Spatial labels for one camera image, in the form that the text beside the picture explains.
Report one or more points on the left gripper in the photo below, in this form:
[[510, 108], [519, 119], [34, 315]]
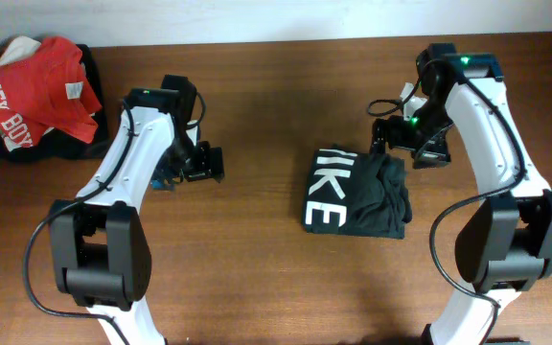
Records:
[[205, 163]]

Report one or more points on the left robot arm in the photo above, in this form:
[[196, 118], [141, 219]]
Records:
[[100, 252]]

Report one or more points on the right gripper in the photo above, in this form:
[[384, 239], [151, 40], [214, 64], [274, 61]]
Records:
[[437, 154]]

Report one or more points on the white folded garment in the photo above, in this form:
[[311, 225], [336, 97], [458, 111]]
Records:
[[17, 50]]

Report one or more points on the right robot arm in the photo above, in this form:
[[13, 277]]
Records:
[[506, 246]]

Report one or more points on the dark green t-shirt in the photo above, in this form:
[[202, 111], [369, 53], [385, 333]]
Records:
[[356, 194]]

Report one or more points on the black folded garment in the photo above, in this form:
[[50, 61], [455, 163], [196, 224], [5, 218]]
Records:
[[56, 143]]

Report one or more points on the red printed t-shirt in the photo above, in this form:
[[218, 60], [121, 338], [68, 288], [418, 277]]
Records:
[[46, 90]]

